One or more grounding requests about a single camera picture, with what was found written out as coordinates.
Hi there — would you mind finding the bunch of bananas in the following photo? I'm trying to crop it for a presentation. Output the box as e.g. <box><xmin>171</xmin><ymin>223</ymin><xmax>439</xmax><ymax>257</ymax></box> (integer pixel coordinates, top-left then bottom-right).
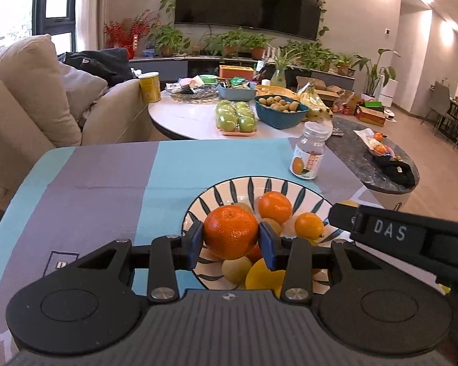
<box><xmin>297</xmin><ymin>83</ymin><xmax>333</xmax><ymax>120</ymax></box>

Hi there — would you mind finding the orange tangerine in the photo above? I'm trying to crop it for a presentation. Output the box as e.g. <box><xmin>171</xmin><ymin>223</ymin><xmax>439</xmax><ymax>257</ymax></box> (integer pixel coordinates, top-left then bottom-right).
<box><xmin>258</xmin><ymin>191</ymin><xmax>293</xmax><ymax>225</ymax></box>

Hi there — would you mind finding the grey pillow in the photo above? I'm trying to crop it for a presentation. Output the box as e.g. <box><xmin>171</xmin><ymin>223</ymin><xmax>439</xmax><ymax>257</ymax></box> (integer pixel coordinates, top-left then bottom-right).
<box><xmin>57</xmin><ymin>61</ymin><xmax>109</xmax><ymax>123</ymax></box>

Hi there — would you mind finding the tan longan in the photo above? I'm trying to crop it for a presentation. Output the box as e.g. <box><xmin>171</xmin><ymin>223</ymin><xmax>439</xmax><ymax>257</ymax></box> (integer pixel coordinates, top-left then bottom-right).
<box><xmin>221</xmin><ymin>255</ymin><xmax>253</xmax><ymax>285</ymax></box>
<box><xmin>260</xmin><ymin>217</ymin><xmax>283</xmax><ymax>237</ymax></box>

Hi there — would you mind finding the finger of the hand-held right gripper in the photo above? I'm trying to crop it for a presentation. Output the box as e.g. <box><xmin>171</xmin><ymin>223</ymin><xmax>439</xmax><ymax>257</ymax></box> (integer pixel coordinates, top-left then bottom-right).
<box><xmin>328</xmin><ymin>202</ymin><xmax>362</xmax><ymax>239</ymax></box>

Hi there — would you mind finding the dark framed window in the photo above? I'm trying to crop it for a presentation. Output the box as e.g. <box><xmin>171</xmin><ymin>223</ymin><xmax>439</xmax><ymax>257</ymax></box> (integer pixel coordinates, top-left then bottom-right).
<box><xmin>0</xmin><ymin>0</ymin><xmax>81</xmax><ymax>56</ymax></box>

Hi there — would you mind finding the blue plastic basket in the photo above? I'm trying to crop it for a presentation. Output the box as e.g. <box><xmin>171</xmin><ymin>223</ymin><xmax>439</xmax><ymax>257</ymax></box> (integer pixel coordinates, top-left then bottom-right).
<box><xmin>217</xmin><ymin>82</ymin><xmax>258</xmax><ymax>101</ymax></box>

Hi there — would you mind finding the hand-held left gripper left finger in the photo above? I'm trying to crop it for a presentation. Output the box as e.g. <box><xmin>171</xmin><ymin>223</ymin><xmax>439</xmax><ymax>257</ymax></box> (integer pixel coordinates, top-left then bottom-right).
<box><xmin>76</xmin><ymin>221</ymin><xmax>205</xmax><ymax>305</ymax></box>

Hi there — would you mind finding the yellow lemon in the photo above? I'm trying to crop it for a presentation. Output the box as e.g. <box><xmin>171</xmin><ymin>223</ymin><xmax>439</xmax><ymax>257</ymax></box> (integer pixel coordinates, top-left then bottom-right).
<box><xmin>245</xmin><ymin>258</ymin><xmax>287</xmax><ymax>292</ymax></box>

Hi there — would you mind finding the striped white plate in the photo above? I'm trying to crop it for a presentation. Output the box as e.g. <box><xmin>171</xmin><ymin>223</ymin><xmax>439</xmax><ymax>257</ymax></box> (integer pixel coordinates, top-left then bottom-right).
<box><xmin>181</xmin><ymin>176</ymin><xmax>346</xmax><ymax>294</ymax></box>

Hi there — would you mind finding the beige sofa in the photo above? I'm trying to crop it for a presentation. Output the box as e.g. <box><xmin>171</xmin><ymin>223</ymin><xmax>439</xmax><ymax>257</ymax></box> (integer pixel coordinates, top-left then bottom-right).
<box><xmin>0</xmin><ymin>34</ymin><xmax>157</xmax><ymax>214</ymax></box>

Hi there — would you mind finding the blue grey printed tablecloth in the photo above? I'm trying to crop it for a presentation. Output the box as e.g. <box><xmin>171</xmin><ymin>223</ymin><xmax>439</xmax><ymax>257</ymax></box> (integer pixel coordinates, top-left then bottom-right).
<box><xmin>0</xmin><ymin>137</ymin><xmax>386</xmax><ymax>366</ymax></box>

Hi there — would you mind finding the tall plant in white pot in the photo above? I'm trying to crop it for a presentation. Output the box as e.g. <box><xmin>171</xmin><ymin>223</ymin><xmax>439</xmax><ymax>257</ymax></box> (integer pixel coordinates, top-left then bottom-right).
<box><xmin>353</xmin><ymin>48</ymin><xmax>399</xmax><ymax>98</ymax></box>

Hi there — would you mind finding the plastic bag of oranges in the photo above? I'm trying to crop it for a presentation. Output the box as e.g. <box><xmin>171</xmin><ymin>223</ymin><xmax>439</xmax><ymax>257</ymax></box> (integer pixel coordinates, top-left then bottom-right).
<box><xmin>353</xmin><ymin>129</ymin><xmax>403</xmax><ymax>159</ymax></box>

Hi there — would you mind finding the white round coffee table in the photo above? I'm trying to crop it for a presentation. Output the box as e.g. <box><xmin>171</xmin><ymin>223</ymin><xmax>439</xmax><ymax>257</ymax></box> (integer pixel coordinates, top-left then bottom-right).
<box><xmin>148</xmin><ymin>80</ymin><xmax>314</xmax><ymax>141</ymax></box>

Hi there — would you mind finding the row of potted plants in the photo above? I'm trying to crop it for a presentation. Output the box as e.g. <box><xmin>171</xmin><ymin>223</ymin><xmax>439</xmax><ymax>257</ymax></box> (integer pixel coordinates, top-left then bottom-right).
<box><xmin>286</xmin><ymin>40</ymin><xmax>357</xmax><ymax>75</ymax></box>

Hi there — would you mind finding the cardboard box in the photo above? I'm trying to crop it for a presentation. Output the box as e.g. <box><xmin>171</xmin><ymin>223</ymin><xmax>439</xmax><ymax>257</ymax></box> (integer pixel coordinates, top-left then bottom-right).
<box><xmin>355</xmin><ymin>101</ymin><xmax>388</xmax><ymax>126</ymax></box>

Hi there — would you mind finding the blue fruit bowl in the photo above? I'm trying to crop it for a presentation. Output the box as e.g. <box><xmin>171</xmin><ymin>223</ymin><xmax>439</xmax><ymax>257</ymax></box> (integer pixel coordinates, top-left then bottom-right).
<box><xmin>254</xmin><ymin>95</ymin><xmax>311</xmax><ymax>129</ymax></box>

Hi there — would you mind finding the orange box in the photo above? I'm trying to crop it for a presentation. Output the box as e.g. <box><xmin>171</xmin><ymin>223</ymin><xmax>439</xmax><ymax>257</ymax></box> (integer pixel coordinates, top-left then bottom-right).
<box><xmin>219</xmin><ymin>65</ymin><xmax>255</xmax><ymax>81</ymax></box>

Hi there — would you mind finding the grey television cabinet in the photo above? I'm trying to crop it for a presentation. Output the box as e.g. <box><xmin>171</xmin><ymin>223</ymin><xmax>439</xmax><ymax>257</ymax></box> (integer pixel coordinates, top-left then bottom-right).
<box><xmin>128</xmin><ymin>55</ymin><xmax>355</xmax><ymax>92</ymax></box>

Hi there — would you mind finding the pile of brown kiwis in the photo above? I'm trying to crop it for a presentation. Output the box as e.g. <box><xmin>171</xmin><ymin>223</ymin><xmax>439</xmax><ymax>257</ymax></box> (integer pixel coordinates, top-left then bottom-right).
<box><xmin>257</xmin><ymin>96</ymin><xmax>306</xmax><ymax>113</ymax></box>

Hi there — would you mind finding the potted green plant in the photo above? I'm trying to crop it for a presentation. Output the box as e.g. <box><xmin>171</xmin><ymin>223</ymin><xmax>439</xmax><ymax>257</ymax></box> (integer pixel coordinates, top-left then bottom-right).
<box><xmin>244</xmin><ymin>34</ymin><xmax>275</xmax><ymax>60</ymax></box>
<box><xmin>202</xmin><ymin>28</ymin><xmax>245</xmax><ymax>58</ymax></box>
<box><xmin>149</xmin><ymin>25</ymin><xmax>191</xmax><ymax>57</ymax></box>

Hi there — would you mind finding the red flower arrangement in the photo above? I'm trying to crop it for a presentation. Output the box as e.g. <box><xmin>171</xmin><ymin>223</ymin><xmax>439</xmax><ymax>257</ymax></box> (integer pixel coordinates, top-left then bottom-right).
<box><xmin>103</xmin><ymin>11</ymin><xmax>155</xmax><ymax>59</ymax></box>

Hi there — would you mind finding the small smooth orange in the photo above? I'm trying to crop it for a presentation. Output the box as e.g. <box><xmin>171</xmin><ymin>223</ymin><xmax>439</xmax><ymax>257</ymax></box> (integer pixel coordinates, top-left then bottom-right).
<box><xmin>246</xmin><ymin>242</ymin><xmax>264</xmax><ymax>264</ymax></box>
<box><xmin>294</xmin><ymin>213</ymin><xmax>325</xmax><ymax>240</ymax></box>

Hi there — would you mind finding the pack of green apples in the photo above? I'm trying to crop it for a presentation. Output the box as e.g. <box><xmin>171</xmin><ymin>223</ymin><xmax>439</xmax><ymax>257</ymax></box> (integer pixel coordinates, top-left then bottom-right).
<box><xmin>215</xmin><ymin>100</ymin><xmax>259</xmax><ymax>137</ymax></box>

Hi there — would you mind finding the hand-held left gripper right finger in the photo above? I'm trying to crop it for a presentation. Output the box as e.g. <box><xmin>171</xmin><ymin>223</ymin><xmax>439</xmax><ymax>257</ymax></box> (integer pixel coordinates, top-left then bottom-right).
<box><xmin>259</xmin><ymin>221</ymin><xmax>390</xmax><ymax>307</ymax></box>

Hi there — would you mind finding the black wall television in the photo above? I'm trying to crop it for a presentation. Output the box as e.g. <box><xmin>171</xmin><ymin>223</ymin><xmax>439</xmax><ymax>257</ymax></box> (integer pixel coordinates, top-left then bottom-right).
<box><xmin>174</xmin><ymin>0</ymin><xmax>326</xmax><ymax>41</ymax></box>

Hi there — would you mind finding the clear plastic jar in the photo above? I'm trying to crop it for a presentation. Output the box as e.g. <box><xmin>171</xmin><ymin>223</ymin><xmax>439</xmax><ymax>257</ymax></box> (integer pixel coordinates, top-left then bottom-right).
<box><xmin>290</xmin><ymin>121</ymin><xmax>327</xmax><ymax>181</ymax></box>

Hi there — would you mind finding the large bumpy tangerine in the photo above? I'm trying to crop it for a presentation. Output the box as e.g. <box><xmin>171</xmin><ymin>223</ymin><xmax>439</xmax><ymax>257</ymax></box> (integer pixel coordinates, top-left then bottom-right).
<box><xmin>203</xmin><ymin>205</ymin><xmax>260</xmax><ymax>260</ymax></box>

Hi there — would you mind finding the glass vase with plant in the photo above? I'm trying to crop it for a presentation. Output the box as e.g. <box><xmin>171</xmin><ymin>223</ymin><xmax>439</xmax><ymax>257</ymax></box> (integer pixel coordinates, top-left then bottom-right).
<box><xmin>269</xmin><ymin>48</ymin><xmax>302</xmax><ymax>88</ymax></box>

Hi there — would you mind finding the black bag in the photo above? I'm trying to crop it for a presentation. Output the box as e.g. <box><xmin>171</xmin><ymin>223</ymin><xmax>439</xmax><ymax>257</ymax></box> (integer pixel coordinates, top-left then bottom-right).
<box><xmin>59</xmin><ymin>48</ymin><xmax>134</xmax><ymax>86</ymax></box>

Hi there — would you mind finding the yellow can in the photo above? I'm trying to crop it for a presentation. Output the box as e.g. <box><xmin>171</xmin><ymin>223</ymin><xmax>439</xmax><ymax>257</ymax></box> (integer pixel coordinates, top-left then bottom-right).
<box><xmin>138</xmin><ymin>72</ymin><xmax>162</xmax><ymax>103</ymax></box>

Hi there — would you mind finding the black cloth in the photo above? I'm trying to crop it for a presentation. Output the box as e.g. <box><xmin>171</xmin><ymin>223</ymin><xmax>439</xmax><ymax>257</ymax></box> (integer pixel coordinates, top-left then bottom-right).
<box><xmin>378</xmin><ymin>154</ymin><xmax>416</xmax><ymax>187</ymax></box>

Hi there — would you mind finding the dark stone coffee table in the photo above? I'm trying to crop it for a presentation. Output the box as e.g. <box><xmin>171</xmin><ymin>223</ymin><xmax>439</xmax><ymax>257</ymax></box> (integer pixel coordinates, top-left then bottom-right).
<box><xmin>324</xmin><ymin>116</ymin><xmax>420</xmax><ymax>195</ymax></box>

